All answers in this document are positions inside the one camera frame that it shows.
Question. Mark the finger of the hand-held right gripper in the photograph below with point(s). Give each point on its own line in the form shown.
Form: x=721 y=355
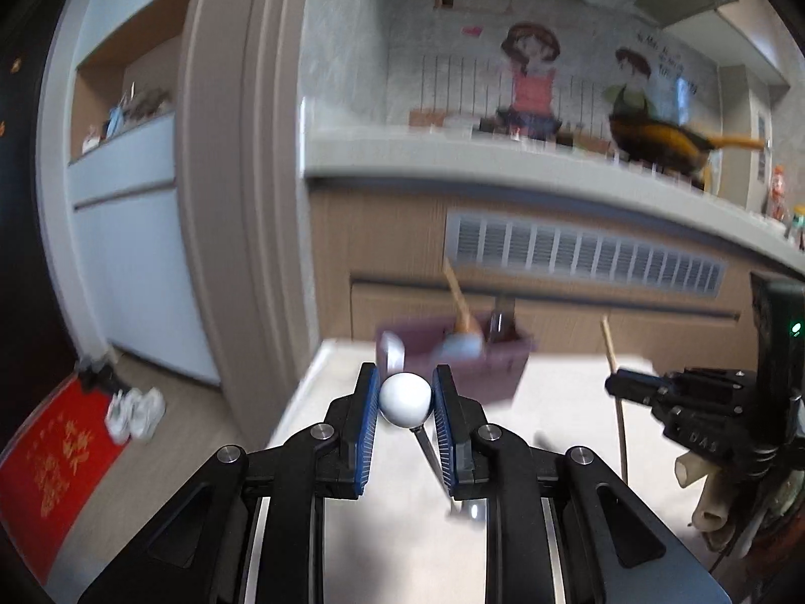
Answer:
x=635 y=387

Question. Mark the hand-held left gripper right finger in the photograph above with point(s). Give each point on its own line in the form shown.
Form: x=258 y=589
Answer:
x=444 y=440

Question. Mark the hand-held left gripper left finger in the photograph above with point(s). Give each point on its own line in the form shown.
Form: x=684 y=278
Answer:
x=368 y=447

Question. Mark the wooden chopstick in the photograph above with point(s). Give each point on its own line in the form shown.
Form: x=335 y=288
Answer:
x=619 y=440

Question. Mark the white plastic spoon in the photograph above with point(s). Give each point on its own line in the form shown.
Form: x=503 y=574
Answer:
x=405 y=399

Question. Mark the purple plastic utensil container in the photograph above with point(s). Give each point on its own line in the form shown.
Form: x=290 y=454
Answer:
x=503 y=365

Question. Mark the blue plastic rice paddle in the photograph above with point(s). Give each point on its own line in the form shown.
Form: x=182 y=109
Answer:
x=464 y=346

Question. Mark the brown translucent spoon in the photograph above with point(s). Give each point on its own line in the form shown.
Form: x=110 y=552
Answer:
x=501 y=327

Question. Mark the orange wooden spoon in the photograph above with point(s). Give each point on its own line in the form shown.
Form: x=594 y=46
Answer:
x=462 y=308

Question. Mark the white tablecloth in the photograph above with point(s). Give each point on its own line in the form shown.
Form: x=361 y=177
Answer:
x=566 y=415

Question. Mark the beige tubing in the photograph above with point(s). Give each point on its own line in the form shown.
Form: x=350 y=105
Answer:
x=707 y=497

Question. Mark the long grey vent grille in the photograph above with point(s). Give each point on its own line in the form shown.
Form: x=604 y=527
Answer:
x=585 y=255

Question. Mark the green figurine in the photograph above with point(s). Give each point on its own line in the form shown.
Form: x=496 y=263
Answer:
x=797 y=223

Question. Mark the orange figurine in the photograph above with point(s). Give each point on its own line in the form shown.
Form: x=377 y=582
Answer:
x=778 y=192

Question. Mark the white sneaker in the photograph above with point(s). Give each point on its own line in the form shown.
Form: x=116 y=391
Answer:
x=149 y=412
x=122 y=418

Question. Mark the speckled stone countertop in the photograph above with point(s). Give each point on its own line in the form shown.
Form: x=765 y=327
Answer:
x=503 y=157

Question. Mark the pair of black shoes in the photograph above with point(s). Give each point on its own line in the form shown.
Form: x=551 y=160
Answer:
x=95 y=372

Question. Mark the pale blue cabinet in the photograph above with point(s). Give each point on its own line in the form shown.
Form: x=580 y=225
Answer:
x=138 y=264

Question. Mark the red doormat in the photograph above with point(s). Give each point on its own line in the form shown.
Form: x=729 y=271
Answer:
x=56 y=465

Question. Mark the pile of small household items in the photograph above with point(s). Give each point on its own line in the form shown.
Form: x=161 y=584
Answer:
x=126 y=116

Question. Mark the black door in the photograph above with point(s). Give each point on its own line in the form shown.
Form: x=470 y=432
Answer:
x=31 y=201

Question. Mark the narrow wall vent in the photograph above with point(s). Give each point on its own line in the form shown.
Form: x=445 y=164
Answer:
x=763 y=146

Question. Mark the cartoon wall mural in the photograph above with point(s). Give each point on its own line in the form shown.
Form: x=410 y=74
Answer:
x=534 y=75

